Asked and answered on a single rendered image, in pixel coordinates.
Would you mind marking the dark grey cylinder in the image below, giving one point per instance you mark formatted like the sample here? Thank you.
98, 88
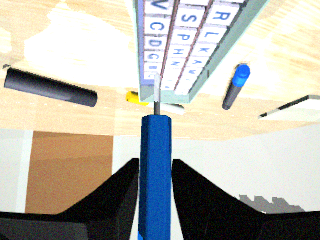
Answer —
30, 84

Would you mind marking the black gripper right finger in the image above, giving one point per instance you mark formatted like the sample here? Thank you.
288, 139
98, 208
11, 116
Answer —
206, 212

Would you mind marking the keyboard with white letter keys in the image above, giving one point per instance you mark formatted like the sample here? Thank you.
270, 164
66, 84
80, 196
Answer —
186, 41

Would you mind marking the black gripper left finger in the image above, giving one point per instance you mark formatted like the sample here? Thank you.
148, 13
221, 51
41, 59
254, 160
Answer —
105, 214

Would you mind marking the blue stylus with grey tip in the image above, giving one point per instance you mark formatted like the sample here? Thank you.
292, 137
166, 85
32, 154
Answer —
154, 219

